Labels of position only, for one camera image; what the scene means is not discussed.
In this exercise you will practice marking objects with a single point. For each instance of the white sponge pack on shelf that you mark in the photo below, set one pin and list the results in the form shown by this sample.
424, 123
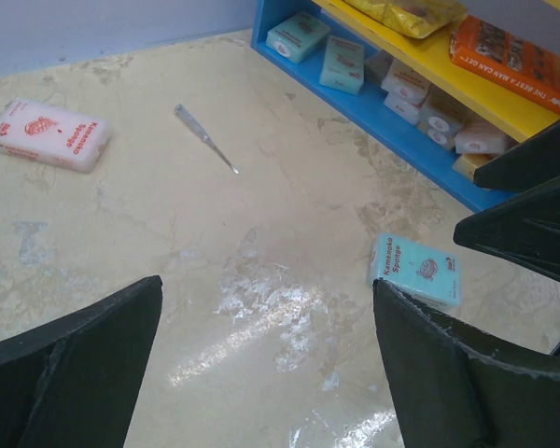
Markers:
404, 82

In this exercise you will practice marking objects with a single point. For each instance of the clear-handled screwdriver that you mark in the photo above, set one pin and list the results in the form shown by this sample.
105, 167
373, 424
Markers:
201, 133

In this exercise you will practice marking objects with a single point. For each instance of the orange box on shelf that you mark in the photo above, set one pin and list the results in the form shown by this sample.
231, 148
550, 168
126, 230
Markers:
509, 61

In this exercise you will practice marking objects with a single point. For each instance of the blue shelf unit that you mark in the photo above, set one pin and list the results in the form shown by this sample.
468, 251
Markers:
465, 122

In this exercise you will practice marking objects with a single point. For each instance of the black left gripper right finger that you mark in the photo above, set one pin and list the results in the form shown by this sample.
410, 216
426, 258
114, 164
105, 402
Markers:
454, 385

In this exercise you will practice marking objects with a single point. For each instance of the teal sponge pack on shelf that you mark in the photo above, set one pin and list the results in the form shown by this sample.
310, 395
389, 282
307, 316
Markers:
297, 37

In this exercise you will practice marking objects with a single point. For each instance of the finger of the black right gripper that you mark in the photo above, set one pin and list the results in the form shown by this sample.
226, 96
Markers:
526, 165
524, 230

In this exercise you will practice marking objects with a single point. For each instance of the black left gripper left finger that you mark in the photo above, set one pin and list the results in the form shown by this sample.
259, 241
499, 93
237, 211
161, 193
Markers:
74, 381

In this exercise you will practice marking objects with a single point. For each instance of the teal Kamenoko sponge pack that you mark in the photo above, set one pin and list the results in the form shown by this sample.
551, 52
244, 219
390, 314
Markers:
430, 275

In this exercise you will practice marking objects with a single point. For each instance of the yellow snack bag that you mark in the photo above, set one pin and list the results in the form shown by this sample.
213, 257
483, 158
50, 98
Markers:
413, 18

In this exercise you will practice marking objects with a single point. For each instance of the white Kamenoko sponge pack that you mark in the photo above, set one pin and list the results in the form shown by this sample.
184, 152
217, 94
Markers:
52, 135

